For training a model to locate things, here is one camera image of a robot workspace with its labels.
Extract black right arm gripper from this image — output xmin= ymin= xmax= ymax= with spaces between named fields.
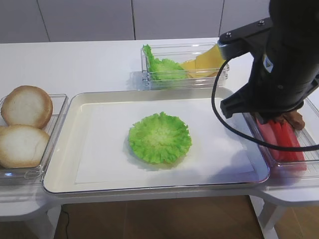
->
xmin=218 ymin=0 xmax=319 ymax=120

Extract flat yellow cheese slices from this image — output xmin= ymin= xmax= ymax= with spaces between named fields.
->
xmin=180 ymin=60 xmax=219 ymax=78

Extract clear lettuce cheese container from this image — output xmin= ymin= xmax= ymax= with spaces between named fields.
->
xmin=141 ymin=42 xmax=216 ymax=90

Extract green lettuce leaf in container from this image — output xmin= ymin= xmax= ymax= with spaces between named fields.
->
xmin=143 ymin=44 xmax=187 ymax=81

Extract green lettuce leaf on tray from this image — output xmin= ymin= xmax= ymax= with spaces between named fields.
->
xmin=128 ymin=112 xmax=192 ymax=164

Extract brown meat patty far right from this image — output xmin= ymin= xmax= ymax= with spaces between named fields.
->
xmin=285 ymin=111 xmax=306 ymax=130

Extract clear meat tomato container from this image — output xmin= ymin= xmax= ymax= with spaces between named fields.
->
xmin=243 ymin=99 xmax=319 ymax=177

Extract white serving tray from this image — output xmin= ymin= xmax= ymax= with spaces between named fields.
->
xmin=43 ymin=88 xmax=270 ymax=194

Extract white paper tray liner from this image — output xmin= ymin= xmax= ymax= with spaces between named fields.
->
xmin=75 ymin=99 xmax=255 ymax=188

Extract back bun half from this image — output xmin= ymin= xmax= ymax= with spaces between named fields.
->
xmin=0 ymin=86 xmax=53 ymax=129

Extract bun half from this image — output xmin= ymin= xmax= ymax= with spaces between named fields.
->
xmin=0 ymin=125 xmax=50 ymax=168
xmin=0 ymin=86 xmax=53 ymax=129

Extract front right bun half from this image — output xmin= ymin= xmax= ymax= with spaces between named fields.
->
xmin=0 ymin=125 xmax=50 ymax=168

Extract clear plastic bun container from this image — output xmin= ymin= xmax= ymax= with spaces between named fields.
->
xmin=0 ymin=94 xmax=68 ymax=186

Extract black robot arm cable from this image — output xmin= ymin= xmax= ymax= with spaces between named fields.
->
xmin=211 ymin=59 xmax=319 ymax=152

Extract black floor cable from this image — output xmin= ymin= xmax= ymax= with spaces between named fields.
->
xmin=61 ymin=210 xmax=70 ymax=239

